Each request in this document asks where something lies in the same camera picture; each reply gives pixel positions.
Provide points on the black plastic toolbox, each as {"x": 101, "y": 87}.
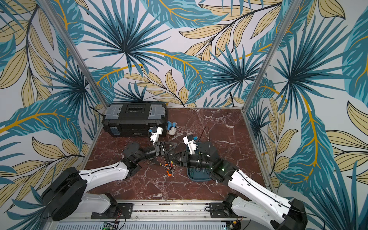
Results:
{"x": 135, "y": 119}

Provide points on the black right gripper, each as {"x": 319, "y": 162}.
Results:
{"x": 184, "y": 158}

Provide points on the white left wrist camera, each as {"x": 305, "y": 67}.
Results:
{"x": 154, "y": 133}

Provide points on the small blue white toy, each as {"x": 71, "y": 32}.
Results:
{"x": 171, "y": 128}

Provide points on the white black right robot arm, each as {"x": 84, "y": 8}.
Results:
{"x": 262, "y": 206}

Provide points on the orange black small screwdriver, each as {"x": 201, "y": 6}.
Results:
{"x": 169, "y": 172}

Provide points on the teal plastic storage tray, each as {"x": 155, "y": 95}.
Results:
{"x": 196, "y": 170}

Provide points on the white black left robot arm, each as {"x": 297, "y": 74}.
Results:
{"x": 70, "y": 191}

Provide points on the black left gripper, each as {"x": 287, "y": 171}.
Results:
{"x": 160, "y": 148}

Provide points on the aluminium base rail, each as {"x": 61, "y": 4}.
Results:
{"x": 173, "y": 215}

